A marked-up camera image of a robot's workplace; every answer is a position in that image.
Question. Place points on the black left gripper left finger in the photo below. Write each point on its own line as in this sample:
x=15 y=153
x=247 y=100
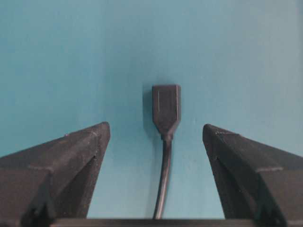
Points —
x=52 y=180

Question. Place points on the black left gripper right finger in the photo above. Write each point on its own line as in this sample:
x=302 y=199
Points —
x=255 y=180

